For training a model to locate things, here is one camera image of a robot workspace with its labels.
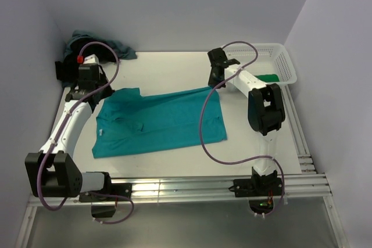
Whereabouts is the teal t-shirt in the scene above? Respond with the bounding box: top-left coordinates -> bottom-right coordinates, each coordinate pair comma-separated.
92,87 -> 227,159

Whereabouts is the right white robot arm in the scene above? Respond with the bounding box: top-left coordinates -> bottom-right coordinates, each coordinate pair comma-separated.
208,48 -> 285,197

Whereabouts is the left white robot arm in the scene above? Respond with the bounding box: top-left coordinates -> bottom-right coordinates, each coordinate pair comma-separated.
25,55 -> 114,201

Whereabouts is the black t-shirt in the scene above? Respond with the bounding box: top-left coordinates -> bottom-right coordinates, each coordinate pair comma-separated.
55,34 -> 126,87

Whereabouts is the white plastic basket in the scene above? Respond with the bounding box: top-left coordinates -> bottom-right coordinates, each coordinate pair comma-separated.
224,43 -> 297,85

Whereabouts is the rolled green t-shirt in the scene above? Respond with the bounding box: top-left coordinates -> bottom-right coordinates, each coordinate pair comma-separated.
256,74 -> 280,83

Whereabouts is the grey-blue t-shirt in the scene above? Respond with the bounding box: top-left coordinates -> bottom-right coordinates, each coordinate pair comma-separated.
63,30 -> 137,60

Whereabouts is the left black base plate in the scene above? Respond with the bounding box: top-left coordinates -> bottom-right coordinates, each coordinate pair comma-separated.
79,183 -> 132,203

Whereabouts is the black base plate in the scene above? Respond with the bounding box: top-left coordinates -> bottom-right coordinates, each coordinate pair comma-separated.
79,183 -> 132,203
228,171 -> 284,197

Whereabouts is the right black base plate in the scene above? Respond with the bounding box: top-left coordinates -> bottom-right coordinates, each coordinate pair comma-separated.
228,171 -> 284,197

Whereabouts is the aluminium rail frame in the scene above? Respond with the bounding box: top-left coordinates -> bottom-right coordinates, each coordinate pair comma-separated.
28,85 -> 332,205

